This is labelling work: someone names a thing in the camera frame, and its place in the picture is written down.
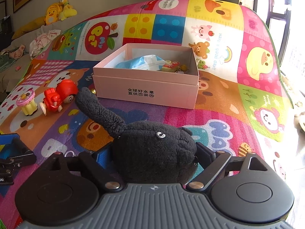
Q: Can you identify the pink yellow cake toy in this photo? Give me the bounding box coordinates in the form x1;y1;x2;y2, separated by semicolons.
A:
16;90;38;116

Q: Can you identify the black plush toy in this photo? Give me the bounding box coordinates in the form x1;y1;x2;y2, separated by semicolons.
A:
75;87;197;185

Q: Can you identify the red bear toy figure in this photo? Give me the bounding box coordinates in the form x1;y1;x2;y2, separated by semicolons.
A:
39;80;79;115

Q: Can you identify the red yellow toy camera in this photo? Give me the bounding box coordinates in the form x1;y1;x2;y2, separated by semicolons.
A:
160;60;180;72

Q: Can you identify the blue tissue pack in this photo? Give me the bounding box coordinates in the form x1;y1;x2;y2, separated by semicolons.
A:
115;54;166;71

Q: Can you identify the colourful cartoon play mat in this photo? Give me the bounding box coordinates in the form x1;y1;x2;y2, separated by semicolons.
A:
1;0;295;228

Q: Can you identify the small pink plush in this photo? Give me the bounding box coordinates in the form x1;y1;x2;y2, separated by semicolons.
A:
9;45;25;60

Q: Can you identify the pink white crumpled cloth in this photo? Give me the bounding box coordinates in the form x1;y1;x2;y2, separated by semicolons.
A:
29;30;62;59

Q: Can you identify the pink cardboard box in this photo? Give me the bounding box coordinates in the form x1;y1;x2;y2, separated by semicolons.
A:
93;44;199;109

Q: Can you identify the yellow tiger plush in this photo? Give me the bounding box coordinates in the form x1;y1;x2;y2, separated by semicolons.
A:
45;3;63;25

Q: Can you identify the yellow duck plush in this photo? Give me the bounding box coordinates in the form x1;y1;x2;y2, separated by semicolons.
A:
59;0;78;21

